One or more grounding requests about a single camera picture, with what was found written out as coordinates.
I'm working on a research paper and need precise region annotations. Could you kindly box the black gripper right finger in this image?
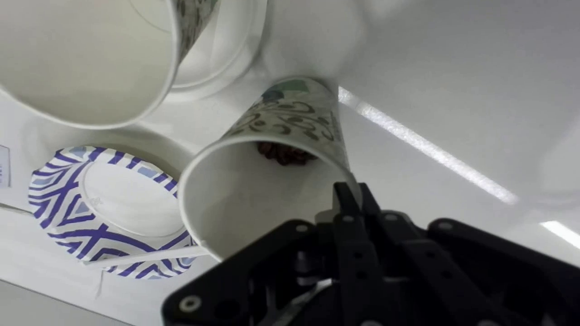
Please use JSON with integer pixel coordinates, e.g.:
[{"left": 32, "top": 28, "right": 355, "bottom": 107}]
[{"left": 360, "top": 185, "right": 580, "bottom": 326}]

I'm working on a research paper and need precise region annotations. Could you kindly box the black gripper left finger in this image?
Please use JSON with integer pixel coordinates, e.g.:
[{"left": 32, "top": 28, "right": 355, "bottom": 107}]
[{"left": 161, "top": 183, "right": 380, "bottom": 326}]

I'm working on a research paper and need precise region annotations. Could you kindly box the patterned paper cup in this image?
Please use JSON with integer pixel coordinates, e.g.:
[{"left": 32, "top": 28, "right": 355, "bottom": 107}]
[
  {"left": 177, "top": 76, "right": 355, "bottom": 261},
  {"left": 0, "top": 0, "right": 219, "bottom": 129}
]

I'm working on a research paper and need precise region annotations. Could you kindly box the blue patterned paper plate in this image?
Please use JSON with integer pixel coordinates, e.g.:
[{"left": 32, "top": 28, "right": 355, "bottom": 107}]
[{"left": 27, "top": 145, "right": 195, "bottom": 281}]

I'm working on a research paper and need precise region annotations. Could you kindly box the white saucer plate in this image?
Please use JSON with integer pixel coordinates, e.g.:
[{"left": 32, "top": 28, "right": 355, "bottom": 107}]
[{"left": 170, "top": 0, "right": 268, "bottom": 100}]

